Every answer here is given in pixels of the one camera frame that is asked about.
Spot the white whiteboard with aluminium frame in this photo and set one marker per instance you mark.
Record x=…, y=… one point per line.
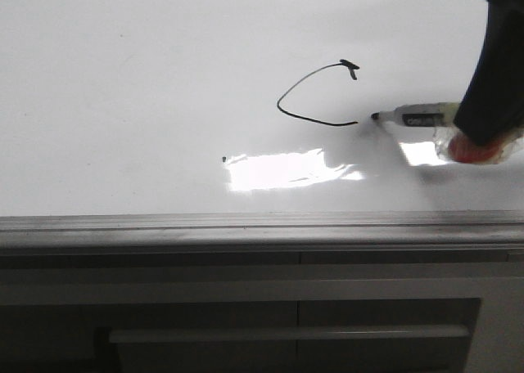
x=241, y=125

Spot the white cabinet with drawer handle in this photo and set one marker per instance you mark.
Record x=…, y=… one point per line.
x=354, y=311

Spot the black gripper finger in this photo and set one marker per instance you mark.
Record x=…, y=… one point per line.
x=493, y=102

